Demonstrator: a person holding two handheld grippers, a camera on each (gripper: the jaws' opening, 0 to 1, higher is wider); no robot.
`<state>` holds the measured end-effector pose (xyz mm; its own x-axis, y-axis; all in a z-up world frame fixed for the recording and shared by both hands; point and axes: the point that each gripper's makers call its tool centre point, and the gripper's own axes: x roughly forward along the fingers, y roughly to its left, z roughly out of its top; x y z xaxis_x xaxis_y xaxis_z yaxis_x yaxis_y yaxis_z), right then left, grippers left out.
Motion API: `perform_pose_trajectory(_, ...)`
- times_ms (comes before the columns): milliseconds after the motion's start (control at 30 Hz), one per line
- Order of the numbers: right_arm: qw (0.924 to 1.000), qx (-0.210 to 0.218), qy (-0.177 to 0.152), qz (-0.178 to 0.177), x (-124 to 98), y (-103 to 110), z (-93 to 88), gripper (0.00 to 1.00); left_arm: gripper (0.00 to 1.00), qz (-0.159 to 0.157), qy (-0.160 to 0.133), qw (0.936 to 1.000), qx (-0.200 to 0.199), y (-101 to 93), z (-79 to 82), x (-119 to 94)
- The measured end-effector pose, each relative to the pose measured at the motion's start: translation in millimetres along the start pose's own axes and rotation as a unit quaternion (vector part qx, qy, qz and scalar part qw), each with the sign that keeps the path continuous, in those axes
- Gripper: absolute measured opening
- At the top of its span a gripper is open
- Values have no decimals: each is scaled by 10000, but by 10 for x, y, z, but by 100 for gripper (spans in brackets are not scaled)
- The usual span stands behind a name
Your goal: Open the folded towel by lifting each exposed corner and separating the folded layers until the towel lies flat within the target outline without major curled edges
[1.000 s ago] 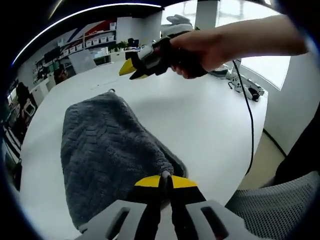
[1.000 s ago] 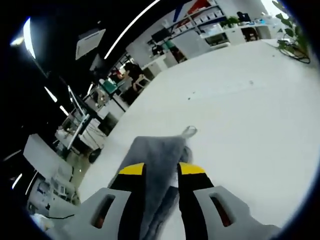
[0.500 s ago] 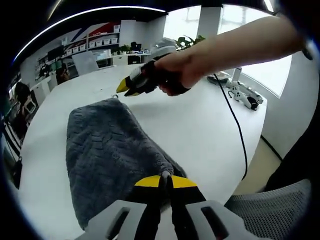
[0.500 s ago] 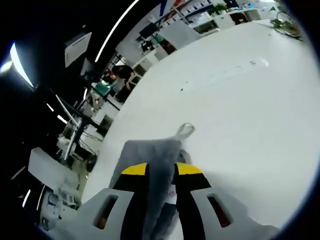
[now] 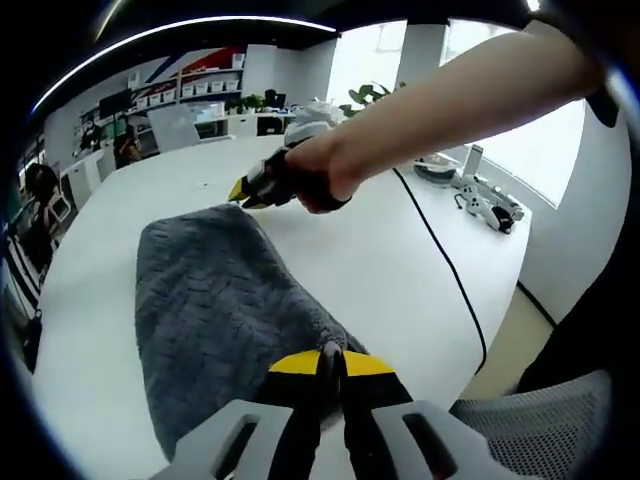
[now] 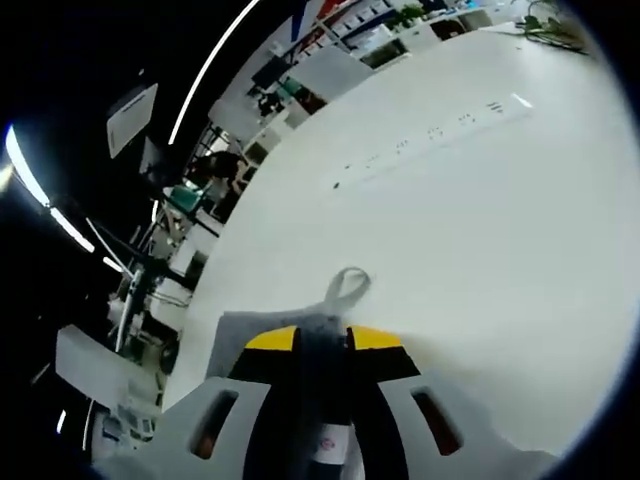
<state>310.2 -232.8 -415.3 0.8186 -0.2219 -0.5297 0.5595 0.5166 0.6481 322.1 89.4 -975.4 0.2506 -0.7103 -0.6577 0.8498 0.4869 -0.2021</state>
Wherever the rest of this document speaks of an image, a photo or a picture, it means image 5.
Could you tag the grey towel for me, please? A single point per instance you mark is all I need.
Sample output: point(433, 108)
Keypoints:
point(210, 300)

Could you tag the person's right hand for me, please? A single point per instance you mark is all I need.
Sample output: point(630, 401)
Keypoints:
point(325, 170)

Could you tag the white office desk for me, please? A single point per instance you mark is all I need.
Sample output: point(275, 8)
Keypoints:
point(250, 122)

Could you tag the small green desk plant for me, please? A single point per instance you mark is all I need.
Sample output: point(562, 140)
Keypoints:
point(247, 102)

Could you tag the white office chair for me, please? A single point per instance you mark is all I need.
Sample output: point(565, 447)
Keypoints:
point(172, 127)

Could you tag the shelf with white boxes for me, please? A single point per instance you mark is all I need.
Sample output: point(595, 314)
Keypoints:
point(200, 82)

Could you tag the potted green plant white pot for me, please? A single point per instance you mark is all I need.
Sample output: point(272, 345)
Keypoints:
point(367, 95)

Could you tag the black monitor on stand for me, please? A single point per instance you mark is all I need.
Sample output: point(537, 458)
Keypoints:
point(115, 102)

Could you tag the white cabinet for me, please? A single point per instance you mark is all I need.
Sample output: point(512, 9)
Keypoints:
point(87, 175)

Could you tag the ceiling strip light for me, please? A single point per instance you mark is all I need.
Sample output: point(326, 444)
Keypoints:
point(150, 45)

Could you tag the grey mesh office chair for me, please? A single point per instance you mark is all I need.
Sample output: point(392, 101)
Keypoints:
point(540, 425)

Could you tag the white upright box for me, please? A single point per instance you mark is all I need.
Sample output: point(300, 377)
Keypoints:
point(473, 160)

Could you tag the person's black shirt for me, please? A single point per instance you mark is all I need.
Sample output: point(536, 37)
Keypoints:
point(570, 345)

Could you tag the white handheld device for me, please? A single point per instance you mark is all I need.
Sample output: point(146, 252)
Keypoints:
point(482, 202)

